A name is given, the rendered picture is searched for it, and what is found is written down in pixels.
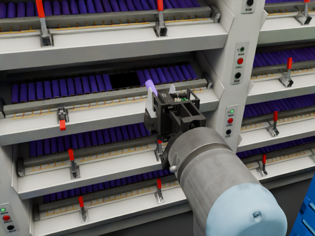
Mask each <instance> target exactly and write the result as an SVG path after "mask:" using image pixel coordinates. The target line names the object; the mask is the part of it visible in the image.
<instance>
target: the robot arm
mask: <svg viewBox="0 0 315 236"><path fill-rule="evenodd" d="M190 94H192V95H193V96H194V97H195V99H193V100H190ZM199 107H200V99H199V98H198V97H197V96H196V94H195V93H194V92H193V91H192V90H191V89H190V88H189V87H187V93H181V94H178V95H177V94H176V92H175V87H174V85H171V86H170V91H169V93H168V92H167V91H166V90H165V91H160V92H157V96H156V94H155V93H154V92H152V89H151V87H149V89H148V98H147V100H146V103H145V116H144V125H145V127H146V128H147V129H148V130H149V132H150V134H155V136H156V139H157V140H160V141H162V142H163V143H164V142H168V143H167V146H166V148H165V150H164V152H163V154H162V156H161V158H160V160H161V164H162V168H163V170H166V169H169V170H170V171H171V172H174V174H175V176H176V178H177V180H178V182H179V184H180V186H181V188H182V190H183V192H184V194H185V196H186V198H187V200H188V202H189V204H190V206H191V208H192V211H193V215H194V223H193V236H285V235H286V232H287V219H286V216H285V214H284V212H283V210H282V209H281V208H280V206H279V205H278V203H277V201H276V199H275V198H274V196H273V195H272V194H271V192H270V191H269V190H267V189H266V188H265V187H263V186H262V184H261V183H260V182H259V181H258V180H257V179H256V177H255V176H254V175H253V174H252V173H251V172H250V170H249V169H248V168H247V167H246V166H245V164H244V163H243V162H242V161H241V160H240V159H239V157H238V156H237V155H236V154H235V153H234V152H233V150H232V148H231V147H230V146H229V145H228V144H227V143H226V141H225V140H224V139H223V138H222V137H221V136H220V134H219V133H218V132H217V131H215V130H214V129H211V128H209V127H205V126H206V118H205V117H204V116H203V114H202V113H201V112H200V111H199Z"/></svg>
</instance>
